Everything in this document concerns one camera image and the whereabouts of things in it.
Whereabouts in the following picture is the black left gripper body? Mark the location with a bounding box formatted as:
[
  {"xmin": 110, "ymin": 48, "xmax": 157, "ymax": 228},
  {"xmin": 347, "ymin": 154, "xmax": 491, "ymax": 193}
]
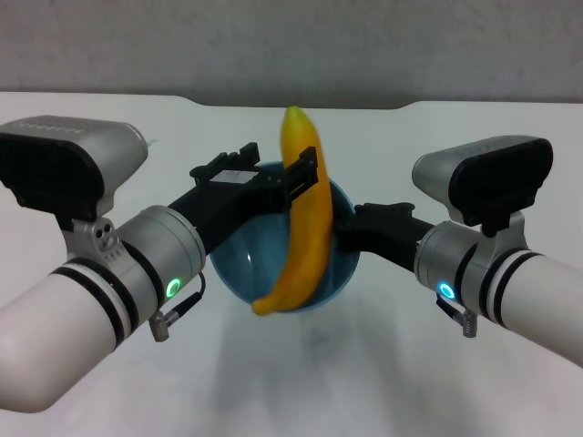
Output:
[{"xmin": 165, "ymin": 168, "xmax": 292, "ymax": 257}]

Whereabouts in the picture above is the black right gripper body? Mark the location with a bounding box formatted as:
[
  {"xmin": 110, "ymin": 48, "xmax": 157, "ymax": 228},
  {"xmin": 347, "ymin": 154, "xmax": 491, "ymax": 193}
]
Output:
[{"xmin": 358, "ymin": 210, "xmax": 437, "ymax": 275}]

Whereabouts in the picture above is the yellow banana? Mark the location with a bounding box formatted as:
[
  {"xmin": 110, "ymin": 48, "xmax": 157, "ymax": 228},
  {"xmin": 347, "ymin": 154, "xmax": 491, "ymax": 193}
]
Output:
[{"xmin": 251, "ymin": 105, "xmax": 336, "ymax": 317}]

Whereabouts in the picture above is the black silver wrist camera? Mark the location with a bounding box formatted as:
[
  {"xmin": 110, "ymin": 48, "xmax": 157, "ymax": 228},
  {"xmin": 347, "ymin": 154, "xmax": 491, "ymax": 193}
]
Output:
[
  {"xmin": 411, "ymin": 135, "xmax": 555, "ymax": 239},
  {"xmin": 0, "ymin": 114, "xmax": 149, "ymax": 234}
]

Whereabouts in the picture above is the left arm cable plug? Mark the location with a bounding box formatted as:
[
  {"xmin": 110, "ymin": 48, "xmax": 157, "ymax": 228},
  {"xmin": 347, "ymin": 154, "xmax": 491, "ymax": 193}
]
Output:
[{"xmin": 148, "ymin": 271, "xmax": 207, "ymax": 344}]

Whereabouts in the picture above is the right arm cable plug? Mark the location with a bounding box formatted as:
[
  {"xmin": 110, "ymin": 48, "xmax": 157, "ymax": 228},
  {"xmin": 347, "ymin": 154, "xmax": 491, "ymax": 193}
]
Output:
[{"xmin": 435, "ymin": 293, "xmax": 479, "ymax": 339}]

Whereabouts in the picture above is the blue bowl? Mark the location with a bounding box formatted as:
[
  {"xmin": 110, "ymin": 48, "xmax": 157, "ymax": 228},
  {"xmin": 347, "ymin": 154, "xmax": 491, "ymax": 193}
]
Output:
[{"xmin": 207, "ymin": 160, "xmax": 362, "ymax": 314}]

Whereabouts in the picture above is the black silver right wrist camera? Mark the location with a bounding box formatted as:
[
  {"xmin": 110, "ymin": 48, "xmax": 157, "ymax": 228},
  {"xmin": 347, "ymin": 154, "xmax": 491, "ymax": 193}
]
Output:
[{"xmin": 411, "ymin": 135, "xmax": 555, "ymax": 239}]

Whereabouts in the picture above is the arm cable plug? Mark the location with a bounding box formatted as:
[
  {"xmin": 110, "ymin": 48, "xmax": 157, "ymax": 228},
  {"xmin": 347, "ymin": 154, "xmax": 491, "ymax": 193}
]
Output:
[
  {"xmin": 148, "ymin": 271, "xmax": 207, "ymax": 344},
  {"xmin": 435, "ymin": 293, "xmax": 479, "ymax": 339}
]

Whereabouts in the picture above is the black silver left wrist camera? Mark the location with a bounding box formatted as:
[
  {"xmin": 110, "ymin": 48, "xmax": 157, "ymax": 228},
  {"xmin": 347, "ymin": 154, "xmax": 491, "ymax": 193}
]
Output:
[{"xmin": 0, "ymin": 114, "xmax": 149, "ymax": 234}]

